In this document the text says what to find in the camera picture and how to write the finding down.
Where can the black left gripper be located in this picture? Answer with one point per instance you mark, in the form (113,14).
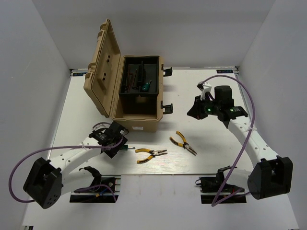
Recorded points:
(113,151)

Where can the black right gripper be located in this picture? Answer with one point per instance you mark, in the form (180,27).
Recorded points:
(196,110)

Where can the green stubby screwdriver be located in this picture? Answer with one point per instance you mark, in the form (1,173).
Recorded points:
(146,86)
(127,147)

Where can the yellow pliers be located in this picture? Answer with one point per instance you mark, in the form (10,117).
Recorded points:
(184,144)
(152,154)

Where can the tan plastic toolbox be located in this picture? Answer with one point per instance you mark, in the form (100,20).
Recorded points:
(102,85)

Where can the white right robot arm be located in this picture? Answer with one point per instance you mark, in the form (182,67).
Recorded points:
(271,174)

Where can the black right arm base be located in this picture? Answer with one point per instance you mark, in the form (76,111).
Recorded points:
(210,185)

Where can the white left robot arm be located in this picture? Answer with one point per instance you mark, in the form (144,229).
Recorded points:
(70,172)

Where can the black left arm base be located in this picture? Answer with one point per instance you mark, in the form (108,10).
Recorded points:
(106,191)

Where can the black toolbox inner tray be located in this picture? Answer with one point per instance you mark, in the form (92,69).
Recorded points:
(149,68)

